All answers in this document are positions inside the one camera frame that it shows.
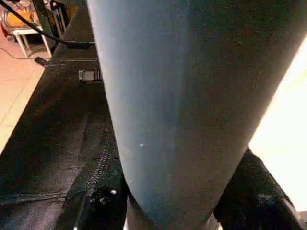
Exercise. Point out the orange plastic item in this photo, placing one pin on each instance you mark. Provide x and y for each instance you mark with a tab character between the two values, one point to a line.
19	18

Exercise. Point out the silver mat buckle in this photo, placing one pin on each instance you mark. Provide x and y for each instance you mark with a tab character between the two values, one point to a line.
90	75

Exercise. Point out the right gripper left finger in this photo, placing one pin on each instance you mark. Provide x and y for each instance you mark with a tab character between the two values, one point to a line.
100	191

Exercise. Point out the white plastic table leg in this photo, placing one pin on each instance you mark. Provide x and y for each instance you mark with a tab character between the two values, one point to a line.
182	96

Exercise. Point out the white metal stool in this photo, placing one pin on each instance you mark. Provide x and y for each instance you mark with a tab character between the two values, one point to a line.
29	32

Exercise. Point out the white plastic table top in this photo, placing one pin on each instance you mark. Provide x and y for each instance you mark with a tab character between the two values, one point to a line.
288	134

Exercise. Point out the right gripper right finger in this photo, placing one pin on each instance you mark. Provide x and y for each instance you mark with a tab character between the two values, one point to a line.
259	196

